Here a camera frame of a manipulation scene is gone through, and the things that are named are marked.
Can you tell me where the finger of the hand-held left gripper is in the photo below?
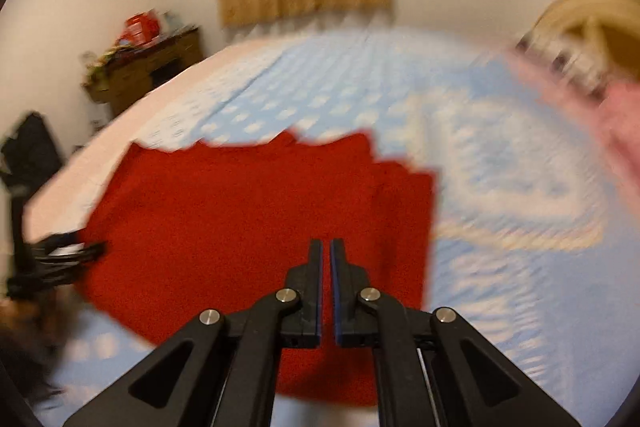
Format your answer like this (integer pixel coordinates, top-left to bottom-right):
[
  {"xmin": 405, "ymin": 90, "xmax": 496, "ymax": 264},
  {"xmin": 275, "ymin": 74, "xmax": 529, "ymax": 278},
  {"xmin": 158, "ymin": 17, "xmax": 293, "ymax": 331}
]
[{"xmin": 30, "ymin": 232, "xmax": 107, "ymax": 271}]

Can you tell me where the striped colourful cloth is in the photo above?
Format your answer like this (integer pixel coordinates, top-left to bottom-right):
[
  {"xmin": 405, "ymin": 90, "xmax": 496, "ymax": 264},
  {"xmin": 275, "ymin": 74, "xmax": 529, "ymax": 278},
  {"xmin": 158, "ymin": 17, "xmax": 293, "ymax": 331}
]
[{"xmin": 87, "ymin": 44, "xmax": 136, "ymax": 74}]

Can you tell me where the brown wooden desk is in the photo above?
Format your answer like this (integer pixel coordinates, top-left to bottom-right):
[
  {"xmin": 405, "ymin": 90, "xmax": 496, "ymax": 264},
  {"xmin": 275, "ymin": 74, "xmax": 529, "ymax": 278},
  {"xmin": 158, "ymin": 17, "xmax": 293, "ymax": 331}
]
[{"xmin": 82, "ymin": 27, "xmax": 205, "ymax": 106}]

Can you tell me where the red gift box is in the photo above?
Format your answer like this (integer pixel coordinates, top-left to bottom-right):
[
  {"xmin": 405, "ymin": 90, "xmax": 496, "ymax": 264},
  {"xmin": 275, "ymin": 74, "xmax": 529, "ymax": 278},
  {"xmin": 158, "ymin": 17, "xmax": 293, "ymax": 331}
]
[{"xmin": 124, "ymin": 11, "xmax": 161, "ymax": 46}]

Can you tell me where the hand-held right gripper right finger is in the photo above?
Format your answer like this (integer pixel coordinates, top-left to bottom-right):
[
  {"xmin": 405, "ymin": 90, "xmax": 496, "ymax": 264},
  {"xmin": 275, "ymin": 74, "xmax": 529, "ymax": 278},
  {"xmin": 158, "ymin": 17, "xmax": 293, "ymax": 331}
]
[{"xmin": 330, "ymin": 238, "xmax": 581, "ymax": 427}]

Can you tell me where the cream wooden headboard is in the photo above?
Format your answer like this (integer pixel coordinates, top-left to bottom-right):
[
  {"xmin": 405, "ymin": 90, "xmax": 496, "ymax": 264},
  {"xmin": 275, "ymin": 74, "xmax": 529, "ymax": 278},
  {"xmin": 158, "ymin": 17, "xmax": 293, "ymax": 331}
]
[{"xmin": 535, "ymin": 0, "xmax": 640, "ymax": 82}]

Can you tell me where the red knitted sweater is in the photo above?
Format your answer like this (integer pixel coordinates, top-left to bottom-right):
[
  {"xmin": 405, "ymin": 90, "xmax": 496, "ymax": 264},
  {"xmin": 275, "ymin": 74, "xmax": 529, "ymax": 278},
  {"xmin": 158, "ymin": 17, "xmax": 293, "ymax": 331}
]
[{"xmin": 75, "ymin": 131, "xmax": 435, "ymax": 408}]

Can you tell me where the black folding chair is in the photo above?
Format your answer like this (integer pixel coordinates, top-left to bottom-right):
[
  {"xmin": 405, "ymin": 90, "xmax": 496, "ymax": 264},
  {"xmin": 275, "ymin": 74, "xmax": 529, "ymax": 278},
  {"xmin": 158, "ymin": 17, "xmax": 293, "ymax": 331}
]
[{"xmin": 0, "ymin": 112, "xmax": 64, "ymax": 258}]

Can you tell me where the dotted pastel bedsheet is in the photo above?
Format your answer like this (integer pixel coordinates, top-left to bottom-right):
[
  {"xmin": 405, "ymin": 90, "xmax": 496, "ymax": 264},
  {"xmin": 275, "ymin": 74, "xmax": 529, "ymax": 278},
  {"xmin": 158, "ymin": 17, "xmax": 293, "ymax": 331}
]
[{"xmin": 22, "ymin": 27, "xmax": 640, "ymax": 427}]

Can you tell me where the pink blanket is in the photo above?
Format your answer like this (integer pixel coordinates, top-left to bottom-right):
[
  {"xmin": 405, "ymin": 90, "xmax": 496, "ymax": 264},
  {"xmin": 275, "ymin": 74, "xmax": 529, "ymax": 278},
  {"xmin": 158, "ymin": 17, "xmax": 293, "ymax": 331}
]
[{"xmin": 595, "ymin": 82, "xmax": 640, "ymax": 208}]

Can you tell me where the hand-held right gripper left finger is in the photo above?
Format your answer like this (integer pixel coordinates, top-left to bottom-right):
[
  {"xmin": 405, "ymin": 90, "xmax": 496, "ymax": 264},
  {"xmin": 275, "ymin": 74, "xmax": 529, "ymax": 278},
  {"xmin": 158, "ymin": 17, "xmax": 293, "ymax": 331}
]
[{"xmin": 62, "ymin": 238, "xmax": 324, "ymax": 427}]

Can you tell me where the patterned pillow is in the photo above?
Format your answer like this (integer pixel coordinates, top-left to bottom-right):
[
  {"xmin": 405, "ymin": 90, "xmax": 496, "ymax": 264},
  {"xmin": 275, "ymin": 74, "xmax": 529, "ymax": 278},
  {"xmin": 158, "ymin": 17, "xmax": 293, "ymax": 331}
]
[{"xmin": 515, "ymin": 29, "xmax": 615, "ymax": 102}]

